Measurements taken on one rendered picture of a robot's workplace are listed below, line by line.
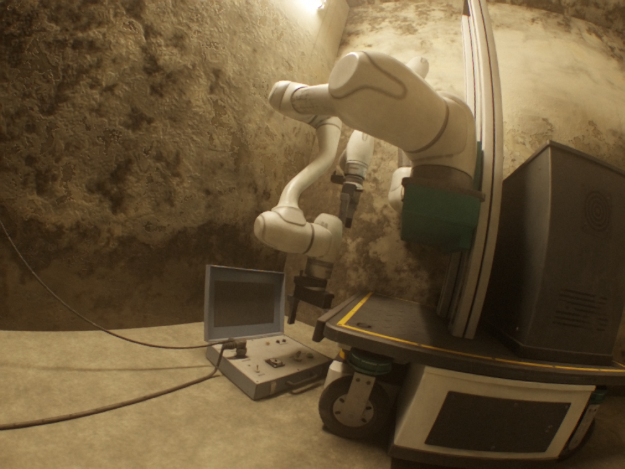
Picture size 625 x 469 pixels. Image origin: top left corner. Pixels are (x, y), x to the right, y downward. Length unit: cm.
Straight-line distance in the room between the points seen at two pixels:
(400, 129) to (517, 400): 60
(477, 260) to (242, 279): 81
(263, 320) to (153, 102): 94
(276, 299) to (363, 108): 90
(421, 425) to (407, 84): 65
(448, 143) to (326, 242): 47
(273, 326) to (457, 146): 96
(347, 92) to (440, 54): 150
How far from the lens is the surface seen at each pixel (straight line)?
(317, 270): 85
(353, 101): 48
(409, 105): 50
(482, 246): 72
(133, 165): 98
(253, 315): 109
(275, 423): 74
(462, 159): 61
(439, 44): 201
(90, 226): 95
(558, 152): 77
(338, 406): 71
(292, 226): 78
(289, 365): 93
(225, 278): 100
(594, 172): 83
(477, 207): 56
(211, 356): 95
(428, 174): 58
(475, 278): 71
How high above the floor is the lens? 47
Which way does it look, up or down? 2 degrees up
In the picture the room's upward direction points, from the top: 13 degrees clockwise
